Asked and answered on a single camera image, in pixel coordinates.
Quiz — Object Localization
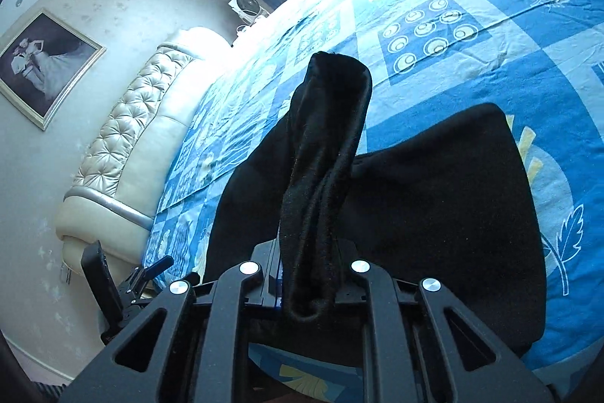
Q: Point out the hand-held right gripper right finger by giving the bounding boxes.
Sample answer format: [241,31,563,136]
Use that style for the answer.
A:
[334,240,555,403]

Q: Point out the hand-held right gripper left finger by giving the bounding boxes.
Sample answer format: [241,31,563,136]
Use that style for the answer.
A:
[59,240,285,403]

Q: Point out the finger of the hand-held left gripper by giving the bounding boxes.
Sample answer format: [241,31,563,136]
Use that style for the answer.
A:
[134,255,174,283]

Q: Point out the black pants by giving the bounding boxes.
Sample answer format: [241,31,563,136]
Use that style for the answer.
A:
[203,51,548,368]

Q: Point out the cream tufted leather headboard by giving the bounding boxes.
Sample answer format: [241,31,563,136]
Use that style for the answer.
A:
[54,28,232,267]

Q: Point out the blue patterned bedspread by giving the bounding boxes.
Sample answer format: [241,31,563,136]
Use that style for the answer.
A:
[142,0,604,403]

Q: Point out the white desk fan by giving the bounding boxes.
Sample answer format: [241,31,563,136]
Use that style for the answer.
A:
[229,0,272,28]

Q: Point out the framed wall picture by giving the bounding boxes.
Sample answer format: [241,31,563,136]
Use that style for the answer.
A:
[0,8,107,131]

